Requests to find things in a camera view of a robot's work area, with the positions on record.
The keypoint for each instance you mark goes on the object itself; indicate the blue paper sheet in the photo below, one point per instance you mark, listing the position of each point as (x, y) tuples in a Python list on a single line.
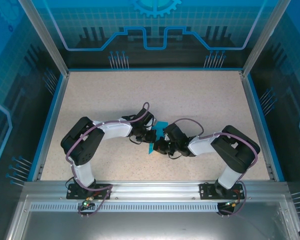
[(161, 125)]

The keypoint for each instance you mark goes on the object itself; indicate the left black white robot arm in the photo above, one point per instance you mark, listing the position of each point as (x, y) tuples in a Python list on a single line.
[(82, 142)]

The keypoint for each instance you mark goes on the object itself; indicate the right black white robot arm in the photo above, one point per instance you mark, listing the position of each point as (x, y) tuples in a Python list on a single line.
[(235, 150)]

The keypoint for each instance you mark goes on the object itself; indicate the metal sheet tray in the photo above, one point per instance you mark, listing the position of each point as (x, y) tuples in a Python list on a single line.
[(150, 225)]

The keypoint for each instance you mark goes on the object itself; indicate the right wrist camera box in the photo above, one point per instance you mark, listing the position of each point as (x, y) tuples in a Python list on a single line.
[(166, 137)]

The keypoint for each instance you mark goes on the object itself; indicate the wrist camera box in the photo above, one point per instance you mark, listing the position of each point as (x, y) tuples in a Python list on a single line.
[(166, 137), (155, 121)]

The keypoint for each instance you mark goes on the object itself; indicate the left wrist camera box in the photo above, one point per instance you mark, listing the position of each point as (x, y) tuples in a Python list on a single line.
[(155, 121)]

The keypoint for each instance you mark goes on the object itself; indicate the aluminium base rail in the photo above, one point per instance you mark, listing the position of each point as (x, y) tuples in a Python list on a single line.
[(155, 188)]

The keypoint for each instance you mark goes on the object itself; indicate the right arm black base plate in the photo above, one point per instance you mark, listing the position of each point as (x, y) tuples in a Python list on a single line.
[(207, 191)]

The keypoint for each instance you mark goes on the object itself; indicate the blue aluminium table end rail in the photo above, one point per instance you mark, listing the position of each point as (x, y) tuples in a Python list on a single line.
[(155, 69)]

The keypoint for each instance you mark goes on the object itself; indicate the blue aluminium table side rail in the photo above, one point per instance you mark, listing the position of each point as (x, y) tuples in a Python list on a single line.
[(58, 100), (252, 100)]

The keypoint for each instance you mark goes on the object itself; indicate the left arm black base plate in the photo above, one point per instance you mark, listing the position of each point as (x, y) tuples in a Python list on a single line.
[(75, 193)]

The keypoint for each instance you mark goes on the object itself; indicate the aluminium frame post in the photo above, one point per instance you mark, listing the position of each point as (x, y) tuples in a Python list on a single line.
[(262, 37), (48, 37)]

